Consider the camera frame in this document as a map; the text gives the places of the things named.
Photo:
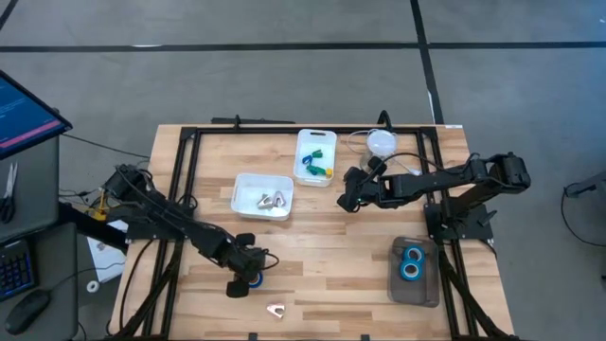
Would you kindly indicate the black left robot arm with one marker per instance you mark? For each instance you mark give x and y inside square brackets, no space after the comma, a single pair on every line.
[180,227]

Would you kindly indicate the pink staple remover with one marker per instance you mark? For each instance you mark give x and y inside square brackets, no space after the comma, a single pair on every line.
[272,308]

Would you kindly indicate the grey translucent tray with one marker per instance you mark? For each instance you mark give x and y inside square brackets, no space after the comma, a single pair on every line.
[416,293]

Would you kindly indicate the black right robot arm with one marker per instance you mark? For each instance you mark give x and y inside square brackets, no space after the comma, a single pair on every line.
[435,182]

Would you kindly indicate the black table clamp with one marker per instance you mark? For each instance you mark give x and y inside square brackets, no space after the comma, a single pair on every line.
[384,118]
[253,337]
[365,337]

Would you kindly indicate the white tape roll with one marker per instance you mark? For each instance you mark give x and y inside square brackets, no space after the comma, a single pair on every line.
[88,286]

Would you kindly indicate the white mushroom table lamp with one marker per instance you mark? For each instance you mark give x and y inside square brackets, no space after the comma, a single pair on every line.
[381,142]

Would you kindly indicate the black computer mouse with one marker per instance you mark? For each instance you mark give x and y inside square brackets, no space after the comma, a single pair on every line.
[26,312]

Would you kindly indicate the large green stapler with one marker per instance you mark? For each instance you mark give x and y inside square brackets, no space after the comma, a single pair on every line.
[315,169]

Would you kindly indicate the white paper sheet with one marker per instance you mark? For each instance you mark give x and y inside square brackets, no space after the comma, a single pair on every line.
[106,258]

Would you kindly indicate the operator monitor blue screen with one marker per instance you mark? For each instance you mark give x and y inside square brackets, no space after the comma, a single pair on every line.
[23,113]

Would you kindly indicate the white plastic bin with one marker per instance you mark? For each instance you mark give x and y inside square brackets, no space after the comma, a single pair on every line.
[246,187]
[326,142]

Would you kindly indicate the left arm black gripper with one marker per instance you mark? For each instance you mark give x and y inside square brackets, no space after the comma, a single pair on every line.
[244,263]

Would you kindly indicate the black aluminium rig frame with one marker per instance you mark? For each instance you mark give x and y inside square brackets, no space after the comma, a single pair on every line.
[237,130]

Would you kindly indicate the small green stapler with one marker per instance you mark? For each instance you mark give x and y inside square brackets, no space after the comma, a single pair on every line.
[317,154]

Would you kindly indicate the black keyboard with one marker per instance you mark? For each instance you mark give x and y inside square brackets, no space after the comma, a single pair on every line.
[14,270]

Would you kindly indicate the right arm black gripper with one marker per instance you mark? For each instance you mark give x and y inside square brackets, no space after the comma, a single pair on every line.
[379,192]

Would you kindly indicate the yellow sharpener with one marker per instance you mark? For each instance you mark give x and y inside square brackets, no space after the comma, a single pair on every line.
[329,173]

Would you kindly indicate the yellow clamp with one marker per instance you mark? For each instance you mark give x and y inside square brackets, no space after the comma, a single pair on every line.
[100,208]

